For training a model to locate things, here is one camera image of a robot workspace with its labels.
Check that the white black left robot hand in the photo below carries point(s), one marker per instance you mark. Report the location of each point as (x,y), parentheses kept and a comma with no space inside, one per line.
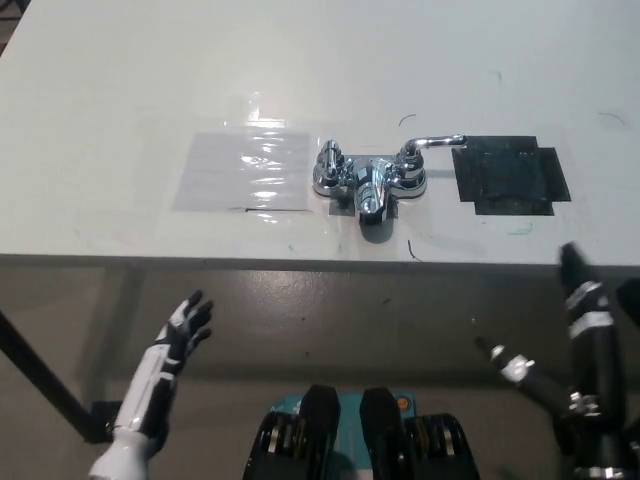
(160,367)

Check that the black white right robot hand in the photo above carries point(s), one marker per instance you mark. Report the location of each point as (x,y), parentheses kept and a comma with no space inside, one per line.
(595,350)

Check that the chrome faucet base with spout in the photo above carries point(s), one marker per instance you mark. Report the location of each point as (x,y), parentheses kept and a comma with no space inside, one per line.
(369,192)

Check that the black table foot plate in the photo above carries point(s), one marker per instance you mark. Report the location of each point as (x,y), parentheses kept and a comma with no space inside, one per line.
(104,420)

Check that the black diagonal table brace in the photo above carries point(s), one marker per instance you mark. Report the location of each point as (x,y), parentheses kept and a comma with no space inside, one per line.
(40,365)

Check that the black tape patch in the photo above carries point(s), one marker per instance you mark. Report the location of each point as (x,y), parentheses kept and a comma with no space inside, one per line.
(505,175)

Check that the clear plastic sheet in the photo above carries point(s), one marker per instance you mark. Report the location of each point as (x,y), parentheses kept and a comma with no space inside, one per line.
(215,172)

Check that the clear glossy tape strip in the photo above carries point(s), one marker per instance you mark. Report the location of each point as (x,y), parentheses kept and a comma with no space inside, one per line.
(260,112)

